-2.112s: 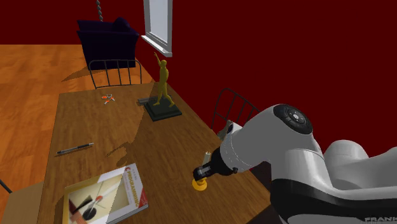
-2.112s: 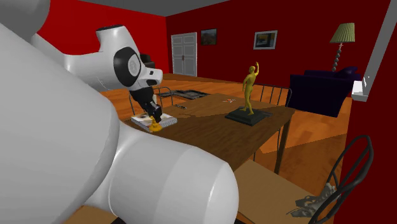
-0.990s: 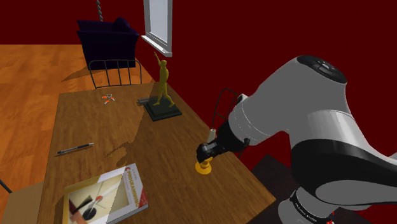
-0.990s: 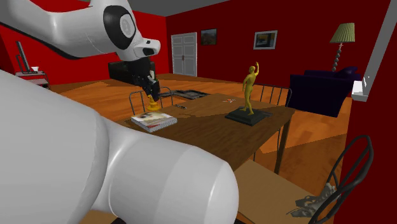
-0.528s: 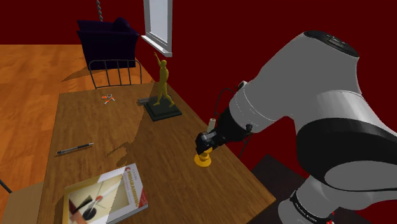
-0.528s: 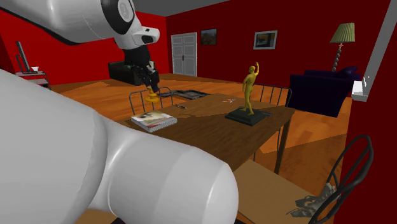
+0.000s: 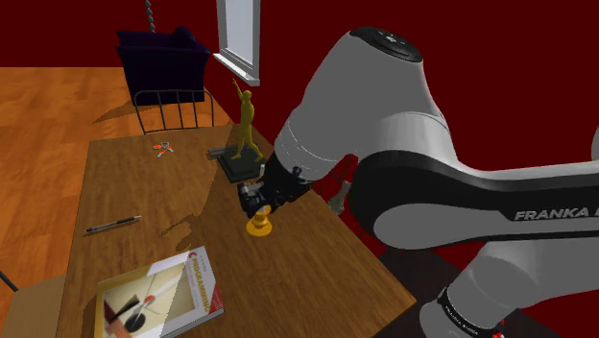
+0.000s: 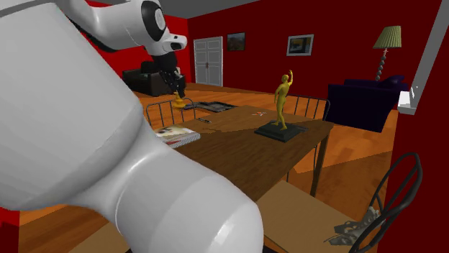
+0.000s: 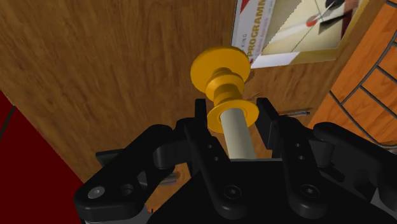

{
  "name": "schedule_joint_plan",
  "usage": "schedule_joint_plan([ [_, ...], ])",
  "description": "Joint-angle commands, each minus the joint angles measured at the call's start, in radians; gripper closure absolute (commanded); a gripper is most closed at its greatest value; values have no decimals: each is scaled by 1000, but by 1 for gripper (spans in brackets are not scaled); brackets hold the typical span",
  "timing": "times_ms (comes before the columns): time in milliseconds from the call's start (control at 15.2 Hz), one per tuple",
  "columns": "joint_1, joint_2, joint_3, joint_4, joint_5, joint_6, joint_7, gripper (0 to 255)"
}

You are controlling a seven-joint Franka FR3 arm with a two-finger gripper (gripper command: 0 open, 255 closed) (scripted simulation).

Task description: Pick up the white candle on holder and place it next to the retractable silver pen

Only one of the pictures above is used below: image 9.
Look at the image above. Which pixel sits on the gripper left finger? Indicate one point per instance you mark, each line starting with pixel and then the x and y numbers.
pixel 130 173

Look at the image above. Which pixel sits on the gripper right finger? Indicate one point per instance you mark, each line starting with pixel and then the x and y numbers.
pixel 299 173

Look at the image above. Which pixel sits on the thin grey pen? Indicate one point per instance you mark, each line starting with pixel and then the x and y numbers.
pixel 298 113

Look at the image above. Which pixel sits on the white candle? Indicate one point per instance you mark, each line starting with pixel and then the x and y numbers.
pixel 237 136

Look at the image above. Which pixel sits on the brown wooden table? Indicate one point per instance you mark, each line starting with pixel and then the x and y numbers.
pixel 93 62

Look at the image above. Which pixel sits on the book with abstract cover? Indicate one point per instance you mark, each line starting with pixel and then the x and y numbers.
pixel 297 34

